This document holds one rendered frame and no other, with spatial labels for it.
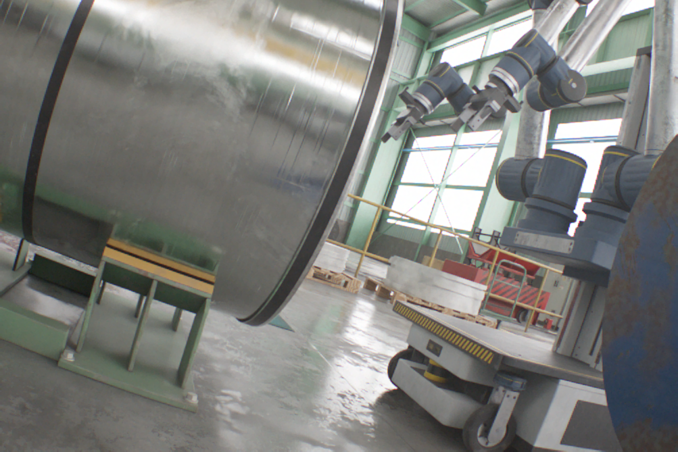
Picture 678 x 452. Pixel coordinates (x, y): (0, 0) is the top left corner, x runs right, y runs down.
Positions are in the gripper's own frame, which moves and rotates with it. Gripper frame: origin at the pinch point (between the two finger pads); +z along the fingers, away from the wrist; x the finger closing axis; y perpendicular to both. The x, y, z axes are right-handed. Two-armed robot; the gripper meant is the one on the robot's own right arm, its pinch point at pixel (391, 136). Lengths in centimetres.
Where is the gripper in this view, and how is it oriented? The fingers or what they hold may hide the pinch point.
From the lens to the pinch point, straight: 267.5
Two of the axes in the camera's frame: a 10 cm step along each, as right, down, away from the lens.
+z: -6.7, 7.2, -1.9
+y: 7.0, 6.9, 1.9
